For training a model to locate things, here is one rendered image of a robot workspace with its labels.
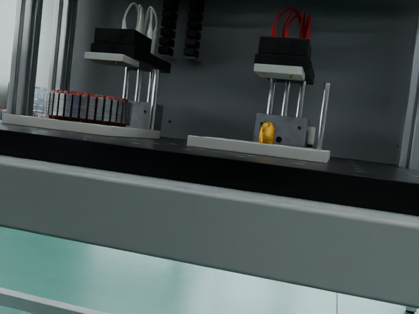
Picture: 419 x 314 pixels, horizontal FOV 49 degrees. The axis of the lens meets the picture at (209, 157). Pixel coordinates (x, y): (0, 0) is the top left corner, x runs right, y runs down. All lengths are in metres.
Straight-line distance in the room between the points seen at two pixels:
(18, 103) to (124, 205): 0.51
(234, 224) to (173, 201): 0.04
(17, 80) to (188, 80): 0.29
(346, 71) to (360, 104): 0.06
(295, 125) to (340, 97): 0.15
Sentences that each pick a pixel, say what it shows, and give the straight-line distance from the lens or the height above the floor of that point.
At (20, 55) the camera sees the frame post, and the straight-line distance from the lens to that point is 0.83.
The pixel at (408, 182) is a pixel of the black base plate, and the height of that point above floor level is 0.77.
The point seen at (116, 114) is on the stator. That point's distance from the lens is 0.59.
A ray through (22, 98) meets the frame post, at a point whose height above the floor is 0.81.
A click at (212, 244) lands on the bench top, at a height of 0.71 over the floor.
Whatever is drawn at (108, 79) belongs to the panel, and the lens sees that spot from 0.91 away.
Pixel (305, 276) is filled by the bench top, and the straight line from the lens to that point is 0.30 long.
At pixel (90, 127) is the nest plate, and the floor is 0.78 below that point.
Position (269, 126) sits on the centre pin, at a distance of 0.54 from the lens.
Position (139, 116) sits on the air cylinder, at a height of 0.80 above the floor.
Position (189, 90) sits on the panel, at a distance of 0.85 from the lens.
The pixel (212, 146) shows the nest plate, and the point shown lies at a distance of 0.49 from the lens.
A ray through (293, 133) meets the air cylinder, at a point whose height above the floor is 0.80.
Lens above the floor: 0.79
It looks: 3 degrees down
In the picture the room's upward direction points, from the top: 7 degrees clockwise
